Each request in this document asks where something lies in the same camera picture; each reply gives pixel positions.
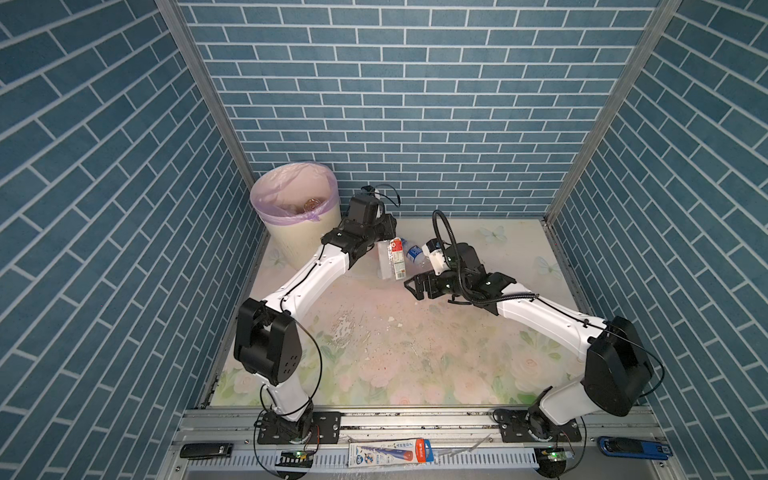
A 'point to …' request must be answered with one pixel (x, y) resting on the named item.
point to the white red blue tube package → (394, 452)
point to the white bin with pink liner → (297, 203)
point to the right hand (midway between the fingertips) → (414, 276)
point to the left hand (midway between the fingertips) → (392, 220)
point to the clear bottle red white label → (391, 262)
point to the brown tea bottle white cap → (311, 204)
